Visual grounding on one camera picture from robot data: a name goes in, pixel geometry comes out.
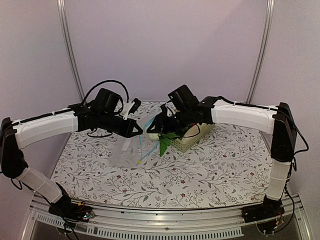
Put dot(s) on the aluminium frame post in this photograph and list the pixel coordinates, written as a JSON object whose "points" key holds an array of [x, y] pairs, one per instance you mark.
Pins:
{"points": [[61, 7], [270, 5]]}

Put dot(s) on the clear zip top bag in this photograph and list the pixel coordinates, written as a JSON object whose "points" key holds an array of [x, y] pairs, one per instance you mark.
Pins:
{"points": [[131, 152]]}

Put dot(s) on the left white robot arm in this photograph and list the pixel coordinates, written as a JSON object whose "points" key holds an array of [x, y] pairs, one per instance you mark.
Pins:
{"points": [[108, 111]]}

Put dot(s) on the beige perforated plastic basket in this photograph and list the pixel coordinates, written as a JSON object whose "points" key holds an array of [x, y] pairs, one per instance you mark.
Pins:
{"points": [[207, 128]]}

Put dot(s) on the floral table mat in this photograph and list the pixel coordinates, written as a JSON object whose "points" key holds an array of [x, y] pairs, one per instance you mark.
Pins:
{"points": [[228, 167]]}

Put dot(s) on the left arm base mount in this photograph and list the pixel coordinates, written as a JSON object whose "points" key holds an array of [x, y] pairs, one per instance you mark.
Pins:
{"points": [[76, 212]]}

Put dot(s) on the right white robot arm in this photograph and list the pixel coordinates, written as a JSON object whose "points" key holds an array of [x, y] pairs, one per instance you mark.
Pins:
{"points": [[275, 120]]}

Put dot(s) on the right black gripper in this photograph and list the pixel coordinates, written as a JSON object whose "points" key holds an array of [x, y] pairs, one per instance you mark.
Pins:
{"points": [[157, 129]]}

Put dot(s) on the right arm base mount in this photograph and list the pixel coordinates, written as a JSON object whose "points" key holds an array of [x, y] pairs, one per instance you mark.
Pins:
{"points": [[268, 215]]}

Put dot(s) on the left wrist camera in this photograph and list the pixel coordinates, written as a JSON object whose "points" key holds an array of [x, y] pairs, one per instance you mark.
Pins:
{"points": [[130, 108]]}

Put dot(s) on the left aluminium frame post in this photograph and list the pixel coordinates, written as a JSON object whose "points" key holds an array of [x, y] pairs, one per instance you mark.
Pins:
{"points": [[61, 7]]}

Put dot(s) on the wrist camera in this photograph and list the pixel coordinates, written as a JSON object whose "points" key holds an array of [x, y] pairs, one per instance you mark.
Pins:
{"points": [[166, 113], [130, 108]]}

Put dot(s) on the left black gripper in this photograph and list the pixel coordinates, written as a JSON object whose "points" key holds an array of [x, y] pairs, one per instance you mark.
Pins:
{"points": [[135, 125]]}

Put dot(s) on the right aluminium frame post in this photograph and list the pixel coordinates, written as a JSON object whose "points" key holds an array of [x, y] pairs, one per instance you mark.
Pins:
{"points": [[270, 5]]}

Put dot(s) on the white toy radish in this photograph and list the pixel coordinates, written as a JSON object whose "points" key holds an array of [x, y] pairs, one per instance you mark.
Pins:
{"points": [[164, 140]]}

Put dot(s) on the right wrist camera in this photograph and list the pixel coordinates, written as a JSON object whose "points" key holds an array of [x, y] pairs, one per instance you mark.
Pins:
{"points": [[166, 113]]}

